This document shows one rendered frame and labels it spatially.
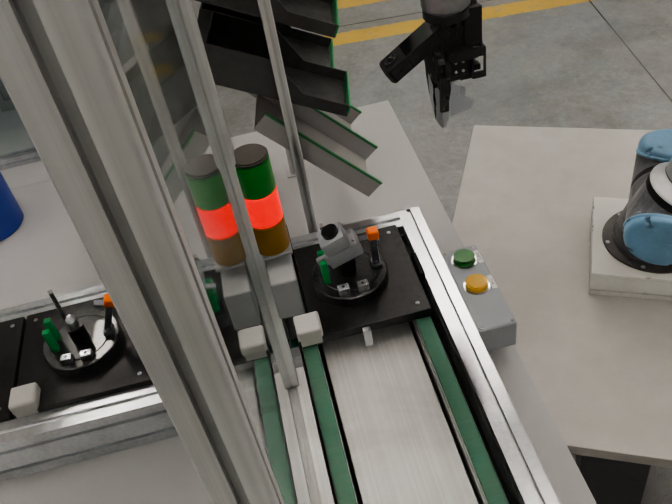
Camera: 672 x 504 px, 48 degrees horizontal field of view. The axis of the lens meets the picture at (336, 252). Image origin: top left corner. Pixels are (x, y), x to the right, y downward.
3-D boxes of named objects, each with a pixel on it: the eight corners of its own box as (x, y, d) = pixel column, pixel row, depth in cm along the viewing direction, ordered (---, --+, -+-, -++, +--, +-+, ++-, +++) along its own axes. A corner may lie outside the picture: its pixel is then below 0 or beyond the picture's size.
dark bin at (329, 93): (344, 81, 150) (355, 49, 145) (347, 117, 140) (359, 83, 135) (205, 46, 143) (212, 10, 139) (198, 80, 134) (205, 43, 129)
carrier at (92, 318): (151, 292, 147) (131, 245, 139) (154, 386, 130) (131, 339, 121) (30, 322, 146) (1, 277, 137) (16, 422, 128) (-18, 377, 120)
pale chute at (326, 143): (364, 160, 163) (377, 146, 161) (368, 197, 153) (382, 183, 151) (256, 93, 151) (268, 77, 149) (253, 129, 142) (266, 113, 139)
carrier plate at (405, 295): (396, 231, 150) (395, 223, 149) (432, 315, 132) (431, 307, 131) (280, 260, 149) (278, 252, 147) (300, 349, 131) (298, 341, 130)
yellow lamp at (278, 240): (287, 229, 107) (280, 202, 104) (292, 251, 103) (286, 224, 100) (252, 237, 107) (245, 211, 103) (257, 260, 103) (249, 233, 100)
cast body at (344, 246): (358, 237, 136) (341, 213, 131) (364, 253, 133) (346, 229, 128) (319, 258, 137) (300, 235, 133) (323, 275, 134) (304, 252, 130)
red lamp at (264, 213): (280, 202, 104) (273, 173, 100) (285, 224, 100) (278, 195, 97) (245, 210, 103) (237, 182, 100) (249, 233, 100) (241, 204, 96)
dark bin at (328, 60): (329, 48, 161) (339, 17, 156) (331, 79, 151) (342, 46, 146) (199, 14, 155) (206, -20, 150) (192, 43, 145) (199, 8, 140)
